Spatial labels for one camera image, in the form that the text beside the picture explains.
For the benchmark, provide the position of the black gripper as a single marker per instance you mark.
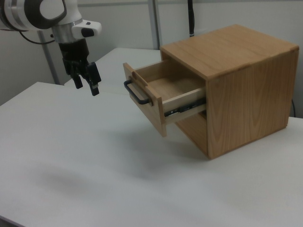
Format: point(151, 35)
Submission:
point(73, 52)

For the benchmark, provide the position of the wooden drawer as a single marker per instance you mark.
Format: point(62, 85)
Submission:
point(165, 94)

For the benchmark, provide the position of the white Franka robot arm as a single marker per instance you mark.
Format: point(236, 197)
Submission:
point(28, 14)

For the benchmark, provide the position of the wooden cabinet box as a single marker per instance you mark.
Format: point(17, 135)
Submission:
point(248, 94)

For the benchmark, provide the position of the grey metal frame post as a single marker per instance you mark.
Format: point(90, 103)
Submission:
point(48, 59)

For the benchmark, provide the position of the grey partition frame post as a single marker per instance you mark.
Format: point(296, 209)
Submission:
point(154, 23)

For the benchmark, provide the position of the black drawer slide rail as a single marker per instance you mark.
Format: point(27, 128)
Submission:
point(184, 108)

